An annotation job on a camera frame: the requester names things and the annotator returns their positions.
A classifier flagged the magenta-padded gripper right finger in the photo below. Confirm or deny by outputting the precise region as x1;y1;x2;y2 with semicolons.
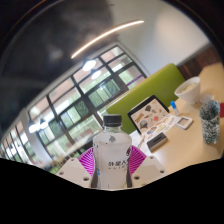
125;145;168;189

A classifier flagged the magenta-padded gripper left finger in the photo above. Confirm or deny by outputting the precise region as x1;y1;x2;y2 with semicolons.
55;147;99;190

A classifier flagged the white-labelled black-capped drink bottle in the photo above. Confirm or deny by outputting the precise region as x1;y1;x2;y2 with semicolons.
92;114;133;191

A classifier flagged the small dark box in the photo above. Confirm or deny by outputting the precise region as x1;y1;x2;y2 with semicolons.
146;132;169;153

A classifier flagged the colourful sticker sheet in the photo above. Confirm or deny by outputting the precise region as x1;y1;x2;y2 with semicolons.
141;114;183;143

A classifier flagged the black-framed tablet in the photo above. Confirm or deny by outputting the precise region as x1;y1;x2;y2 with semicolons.
127;94;170;135

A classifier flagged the small blue-capped bottle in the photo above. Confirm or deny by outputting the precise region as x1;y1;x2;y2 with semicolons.
169;100;180;117

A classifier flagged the dark patterned cup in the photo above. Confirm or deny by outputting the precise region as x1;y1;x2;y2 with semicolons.
199;99;221;145

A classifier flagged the green upholstered bench backrest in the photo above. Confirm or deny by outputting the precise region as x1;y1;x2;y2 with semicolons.
105;63;186;126

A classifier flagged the white bowl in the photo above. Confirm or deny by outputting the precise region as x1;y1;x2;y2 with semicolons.
174;76;202;105

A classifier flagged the group of pendant lamps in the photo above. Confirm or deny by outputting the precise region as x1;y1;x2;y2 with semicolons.
28;59;103;134

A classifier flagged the long linear ceiling light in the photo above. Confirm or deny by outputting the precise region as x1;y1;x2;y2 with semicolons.
70;19;146;60

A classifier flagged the black-framed window wall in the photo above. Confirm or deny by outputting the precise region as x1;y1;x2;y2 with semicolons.
0;45;148;168

